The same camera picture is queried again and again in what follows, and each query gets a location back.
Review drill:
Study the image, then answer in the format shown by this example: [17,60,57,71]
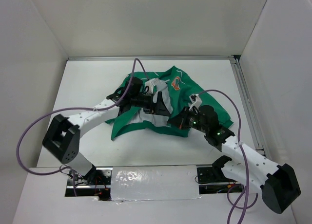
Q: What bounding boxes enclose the silver tape sheet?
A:
[110,165,200,201]

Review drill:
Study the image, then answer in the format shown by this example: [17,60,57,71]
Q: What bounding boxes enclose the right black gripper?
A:
[168,106,209,133]

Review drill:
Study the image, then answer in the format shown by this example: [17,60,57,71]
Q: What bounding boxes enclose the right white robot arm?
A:
[169,105,301,214]

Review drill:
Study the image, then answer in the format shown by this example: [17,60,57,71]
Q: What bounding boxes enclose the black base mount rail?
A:
[65,165,243,202]

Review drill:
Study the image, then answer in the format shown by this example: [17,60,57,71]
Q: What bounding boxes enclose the green zip jacket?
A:
[106,66,233,140]

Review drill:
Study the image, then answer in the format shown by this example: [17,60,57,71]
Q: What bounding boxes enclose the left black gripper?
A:
[130,91,170,116]

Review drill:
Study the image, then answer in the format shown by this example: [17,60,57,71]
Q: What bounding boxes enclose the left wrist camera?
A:
[145,78,160,94]

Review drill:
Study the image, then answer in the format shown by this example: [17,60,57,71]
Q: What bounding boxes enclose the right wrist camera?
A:
[189,94,202,111]

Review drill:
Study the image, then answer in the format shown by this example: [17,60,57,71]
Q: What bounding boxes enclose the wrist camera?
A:
[145,78,160,94]
[189,94,202,111]

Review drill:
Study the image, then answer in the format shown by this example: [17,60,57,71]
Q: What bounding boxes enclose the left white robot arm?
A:
[42,77,172,185]

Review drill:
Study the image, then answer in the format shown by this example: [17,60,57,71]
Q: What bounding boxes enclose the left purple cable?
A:
[16,57,152,197]

